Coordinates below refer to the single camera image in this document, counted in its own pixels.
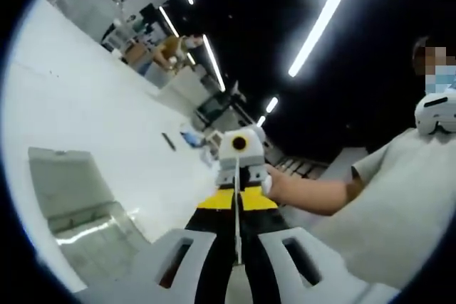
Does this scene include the brown cardboard box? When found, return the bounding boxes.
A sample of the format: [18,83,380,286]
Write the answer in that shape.
[123,43,151,67]

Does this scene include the grey transparent guide fixture box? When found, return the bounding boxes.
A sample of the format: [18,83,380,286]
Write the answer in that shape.
[27,146,155,293]

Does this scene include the person's head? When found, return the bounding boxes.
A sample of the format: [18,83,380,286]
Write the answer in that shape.
[412,36,427,73]

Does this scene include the ceiling light strip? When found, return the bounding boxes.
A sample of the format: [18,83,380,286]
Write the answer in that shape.
[287,0,361,78]

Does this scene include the blue cloth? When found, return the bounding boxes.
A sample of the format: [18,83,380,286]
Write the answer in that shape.
[179,129,204,149]

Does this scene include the black pen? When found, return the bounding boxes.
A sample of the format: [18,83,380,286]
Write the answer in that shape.
[161,132,177,152]

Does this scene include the person's right hand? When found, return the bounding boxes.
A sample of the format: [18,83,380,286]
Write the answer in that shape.
[266,165,302,209]

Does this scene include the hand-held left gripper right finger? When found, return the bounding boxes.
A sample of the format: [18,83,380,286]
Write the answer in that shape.
[238,189,400,304]

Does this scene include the white worn device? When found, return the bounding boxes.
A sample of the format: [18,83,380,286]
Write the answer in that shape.
[414,90,456,137]

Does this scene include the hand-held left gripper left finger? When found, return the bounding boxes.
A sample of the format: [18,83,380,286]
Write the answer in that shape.
[76,189,238,304]

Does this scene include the operator in grey shirt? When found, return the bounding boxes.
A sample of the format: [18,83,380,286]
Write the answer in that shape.
[281,126,456,293]

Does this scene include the black frame machine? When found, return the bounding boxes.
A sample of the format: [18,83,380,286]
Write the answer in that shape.
[195,92,247,131]

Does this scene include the small white cart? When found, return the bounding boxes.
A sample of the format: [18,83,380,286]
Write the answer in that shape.
[207,129,224,156]

